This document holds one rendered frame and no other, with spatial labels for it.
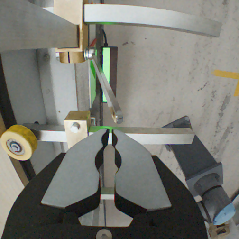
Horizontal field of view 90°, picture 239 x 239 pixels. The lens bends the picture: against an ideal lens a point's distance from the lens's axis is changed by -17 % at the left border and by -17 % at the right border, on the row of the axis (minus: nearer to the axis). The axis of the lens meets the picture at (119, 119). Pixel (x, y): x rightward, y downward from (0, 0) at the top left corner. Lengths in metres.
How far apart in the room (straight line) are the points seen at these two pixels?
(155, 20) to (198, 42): 1.04
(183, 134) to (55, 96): 0.46
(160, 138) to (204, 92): 1.11
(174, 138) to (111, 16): 0.29
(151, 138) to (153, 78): 0.89
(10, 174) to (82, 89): 0.32
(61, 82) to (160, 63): 0.83
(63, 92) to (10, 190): 0.38
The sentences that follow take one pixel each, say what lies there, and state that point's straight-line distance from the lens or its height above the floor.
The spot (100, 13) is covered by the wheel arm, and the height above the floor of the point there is 0.86.
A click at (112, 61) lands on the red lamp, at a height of 0.70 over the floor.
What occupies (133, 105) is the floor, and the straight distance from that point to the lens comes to 1.22.
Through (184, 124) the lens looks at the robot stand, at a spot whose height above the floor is 0.05.
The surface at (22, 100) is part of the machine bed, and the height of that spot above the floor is 0.75.
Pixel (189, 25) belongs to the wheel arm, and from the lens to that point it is 0.30.
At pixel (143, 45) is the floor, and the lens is 1.14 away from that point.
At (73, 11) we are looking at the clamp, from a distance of 0.27.
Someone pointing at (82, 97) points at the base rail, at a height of 0.70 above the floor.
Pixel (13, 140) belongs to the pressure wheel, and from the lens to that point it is 0.35.
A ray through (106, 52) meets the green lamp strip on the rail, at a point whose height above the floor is 0.70.
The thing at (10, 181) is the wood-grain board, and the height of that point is 0.90.
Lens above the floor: 1.12
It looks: 62 degrees down
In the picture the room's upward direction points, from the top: 177 degrees clockwise
